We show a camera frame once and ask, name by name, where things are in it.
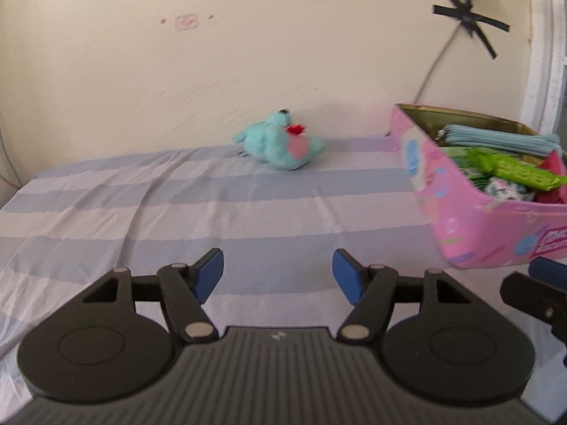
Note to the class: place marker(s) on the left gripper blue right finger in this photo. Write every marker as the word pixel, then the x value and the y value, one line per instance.
pixel 370 290

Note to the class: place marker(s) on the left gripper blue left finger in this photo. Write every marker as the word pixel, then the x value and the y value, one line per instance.
pixel 185 289

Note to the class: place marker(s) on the floral small coin pouch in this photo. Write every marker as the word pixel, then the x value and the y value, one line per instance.
pixel 507 190

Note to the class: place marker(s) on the teal plush teddy bear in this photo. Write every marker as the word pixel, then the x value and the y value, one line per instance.
pixel 279 143

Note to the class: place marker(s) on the light teal fabric pouch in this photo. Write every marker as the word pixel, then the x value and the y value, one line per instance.
pixel 464 136

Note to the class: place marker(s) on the pink macaron biscuit tin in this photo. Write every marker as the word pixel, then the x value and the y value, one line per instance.
pixel 473 229

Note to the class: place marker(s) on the striped blue bed sheet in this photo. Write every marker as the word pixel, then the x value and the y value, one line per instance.
pixel 84 339

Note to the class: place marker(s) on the black tape cross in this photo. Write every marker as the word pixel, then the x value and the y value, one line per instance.
pixel 462 11

